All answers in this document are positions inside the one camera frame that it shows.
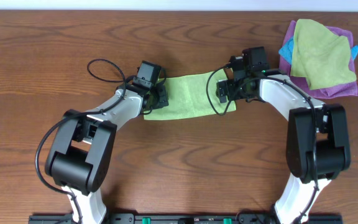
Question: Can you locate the bright green cloth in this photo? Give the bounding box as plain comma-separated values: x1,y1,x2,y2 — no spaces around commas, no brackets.
144,70,236,121

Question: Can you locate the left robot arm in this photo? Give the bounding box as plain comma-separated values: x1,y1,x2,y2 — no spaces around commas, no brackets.
45,78,168,223

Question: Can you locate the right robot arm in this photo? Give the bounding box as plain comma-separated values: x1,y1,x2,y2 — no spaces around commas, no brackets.
217,47,351,223

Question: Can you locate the blue cloth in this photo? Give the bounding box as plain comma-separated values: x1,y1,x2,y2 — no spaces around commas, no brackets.
278,37,358,65

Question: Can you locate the olive green cloth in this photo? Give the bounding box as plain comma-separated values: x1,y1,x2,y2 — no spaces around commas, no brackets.
290,19,357,90

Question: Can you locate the purple cloth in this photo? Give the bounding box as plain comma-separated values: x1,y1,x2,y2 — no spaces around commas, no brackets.
279,21,358,99

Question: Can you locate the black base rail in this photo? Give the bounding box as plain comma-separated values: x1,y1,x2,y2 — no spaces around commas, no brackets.
28,213,344,224

